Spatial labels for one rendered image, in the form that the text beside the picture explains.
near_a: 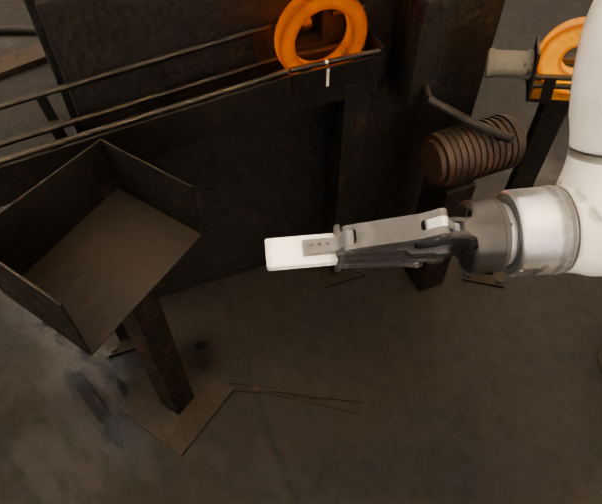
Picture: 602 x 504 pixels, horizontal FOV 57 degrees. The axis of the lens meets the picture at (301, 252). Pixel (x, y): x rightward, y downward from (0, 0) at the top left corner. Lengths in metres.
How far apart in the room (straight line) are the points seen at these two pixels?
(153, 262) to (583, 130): 0.65
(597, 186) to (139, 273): 0.67
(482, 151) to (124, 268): 0.79
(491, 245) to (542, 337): 1.12
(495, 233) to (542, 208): 0.05
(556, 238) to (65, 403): 1.26
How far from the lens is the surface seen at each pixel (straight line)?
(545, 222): 0.57
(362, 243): 0.52
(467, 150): 1.28
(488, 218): 0.56
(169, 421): 1.45
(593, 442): 1.57
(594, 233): 0.59
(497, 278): 1.71
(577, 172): 0.60
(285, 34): 1.09
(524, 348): 1.62
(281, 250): 0.54
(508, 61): 1.26
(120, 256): 0.96
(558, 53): 1.26
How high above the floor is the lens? 1.32
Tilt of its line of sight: 51 degrees down
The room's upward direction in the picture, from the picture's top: straight up
